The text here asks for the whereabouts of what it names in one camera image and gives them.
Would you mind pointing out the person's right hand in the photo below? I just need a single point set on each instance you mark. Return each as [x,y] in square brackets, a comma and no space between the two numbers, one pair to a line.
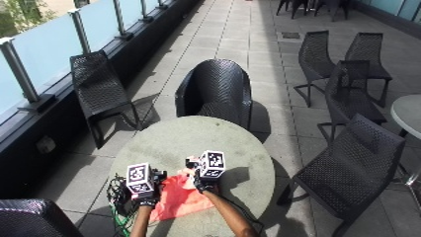
[200,184]

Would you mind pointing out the person's left hand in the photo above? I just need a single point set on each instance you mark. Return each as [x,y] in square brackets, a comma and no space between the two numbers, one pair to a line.
[151,197]

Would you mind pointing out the red cloth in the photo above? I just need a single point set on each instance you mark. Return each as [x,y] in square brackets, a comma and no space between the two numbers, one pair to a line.
[177,197]

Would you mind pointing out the white marker cube left glove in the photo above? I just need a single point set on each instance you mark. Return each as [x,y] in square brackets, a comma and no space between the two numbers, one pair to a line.
[140,178]

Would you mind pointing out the white marker cube glove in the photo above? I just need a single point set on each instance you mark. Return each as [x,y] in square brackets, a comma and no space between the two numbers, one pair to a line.
[212,164]
[140,178]

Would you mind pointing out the white marker cube right glove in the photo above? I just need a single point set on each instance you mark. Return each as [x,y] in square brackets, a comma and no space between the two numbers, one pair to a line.
[212,164]

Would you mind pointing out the black rounded wicker armchair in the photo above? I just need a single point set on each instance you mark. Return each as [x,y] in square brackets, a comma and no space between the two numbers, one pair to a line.
[219,89]

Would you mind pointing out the black perforated chair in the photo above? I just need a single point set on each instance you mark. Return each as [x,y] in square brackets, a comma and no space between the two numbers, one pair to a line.
[351,168]
[368,52]
[99,89]
[351,95]
[315,59]

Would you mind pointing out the square floor drain cover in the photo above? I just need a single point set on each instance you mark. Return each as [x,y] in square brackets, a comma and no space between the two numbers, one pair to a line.
[291,35]

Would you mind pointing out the frosted glass railing panels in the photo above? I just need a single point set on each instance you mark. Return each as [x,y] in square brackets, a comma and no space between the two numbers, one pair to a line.
[45,49]

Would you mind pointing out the grey round side table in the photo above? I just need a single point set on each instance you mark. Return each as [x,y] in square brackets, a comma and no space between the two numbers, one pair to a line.
[409,113]

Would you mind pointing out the group of dark chairs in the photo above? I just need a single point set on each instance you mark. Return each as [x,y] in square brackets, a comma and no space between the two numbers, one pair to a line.
[313,6]

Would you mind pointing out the grey wall socket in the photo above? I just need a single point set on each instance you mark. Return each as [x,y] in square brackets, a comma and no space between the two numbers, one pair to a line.
[45,144]

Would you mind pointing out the metal railing post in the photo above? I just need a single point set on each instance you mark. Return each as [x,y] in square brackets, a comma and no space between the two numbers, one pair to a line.
[20,70]
[144,10]
[80,31]
[119,18]

